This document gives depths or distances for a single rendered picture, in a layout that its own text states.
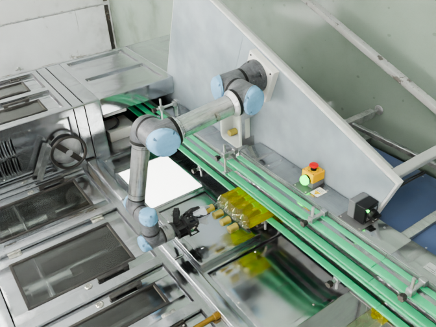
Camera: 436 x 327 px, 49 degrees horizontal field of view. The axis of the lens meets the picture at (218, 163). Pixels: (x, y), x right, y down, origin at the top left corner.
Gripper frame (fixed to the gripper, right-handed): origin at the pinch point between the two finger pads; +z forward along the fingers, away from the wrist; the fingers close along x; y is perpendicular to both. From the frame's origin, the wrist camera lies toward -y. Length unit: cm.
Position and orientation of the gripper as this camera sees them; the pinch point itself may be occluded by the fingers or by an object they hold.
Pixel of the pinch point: (206, 210)
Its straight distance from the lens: 220.6
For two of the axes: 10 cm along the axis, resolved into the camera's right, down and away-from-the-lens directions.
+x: -0.4, -8.3, -5.6
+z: 8.2, -3.5, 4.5
